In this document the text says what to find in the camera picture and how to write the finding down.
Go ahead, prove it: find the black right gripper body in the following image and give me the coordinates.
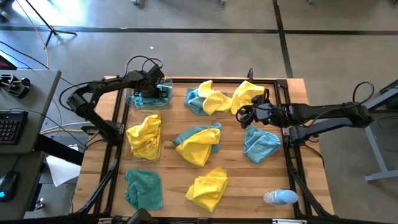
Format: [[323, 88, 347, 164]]
[[241, 102, 280, 129]]

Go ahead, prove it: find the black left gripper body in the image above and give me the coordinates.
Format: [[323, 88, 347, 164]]
[[133, 73, 174, 100]]

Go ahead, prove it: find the water bottle with blue label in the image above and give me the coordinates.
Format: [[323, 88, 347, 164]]
[[263, 189, 299, 207]]

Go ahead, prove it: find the black tripod stand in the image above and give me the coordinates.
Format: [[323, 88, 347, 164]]
[[24, 0, 78, 48]]

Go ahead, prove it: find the black desk support bar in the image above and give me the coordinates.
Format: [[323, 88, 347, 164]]
[[33, 133, 85, 166]]

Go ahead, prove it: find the grey side desk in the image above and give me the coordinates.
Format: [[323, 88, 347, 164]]
[[0, 68, 62, 220]]

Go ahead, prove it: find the white paper sheet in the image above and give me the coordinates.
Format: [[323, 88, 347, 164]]
[[45, 144, 82, 188]]

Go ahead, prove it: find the black teleoperation device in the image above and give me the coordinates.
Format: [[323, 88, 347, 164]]
[[126, 207, 156, 224]]

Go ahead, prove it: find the black desk clamp device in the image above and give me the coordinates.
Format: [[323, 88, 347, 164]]
[[0, 73, 32, 100]]

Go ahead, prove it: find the grey metal cart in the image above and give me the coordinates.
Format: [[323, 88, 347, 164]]
[[354, 79, 398, 184]]

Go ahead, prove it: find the black keyboard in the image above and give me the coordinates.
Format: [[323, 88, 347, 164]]
[[0, 111, 29, 146]]

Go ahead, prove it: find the black desk monitor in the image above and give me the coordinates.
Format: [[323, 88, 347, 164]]
[[0, 54, 18, 71]]

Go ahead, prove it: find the black computer mouse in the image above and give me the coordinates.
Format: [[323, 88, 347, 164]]
[[0, 170, 20, 203]]

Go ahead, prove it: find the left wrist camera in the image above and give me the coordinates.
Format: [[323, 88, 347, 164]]
[[146, 64, 165, 82]]

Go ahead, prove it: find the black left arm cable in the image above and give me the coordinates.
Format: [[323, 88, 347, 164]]
[[58, 55, 165, 113]]

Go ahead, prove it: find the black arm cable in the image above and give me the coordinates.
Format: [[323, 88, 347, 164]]
[[58, 55, 165, 113], [235, 81, 376, 125]]

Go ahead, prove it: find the black aluminium table frame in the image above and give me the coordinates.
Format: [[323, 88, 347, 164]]
[[74, 76, 336, 219]]

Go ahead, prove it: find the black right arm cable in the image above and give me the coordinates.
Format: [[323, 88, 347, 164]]
[[235, 81, 376, 125]]

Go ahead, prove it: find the white mounting bracket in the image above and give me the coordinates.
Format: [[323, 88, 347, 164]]
[[98, 217, 125, 224], [272, 218, 308, 224]]

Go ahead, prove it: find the black floor cable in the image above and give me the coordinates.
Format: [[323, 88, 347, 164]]
[[0, 40, 74, 86]]

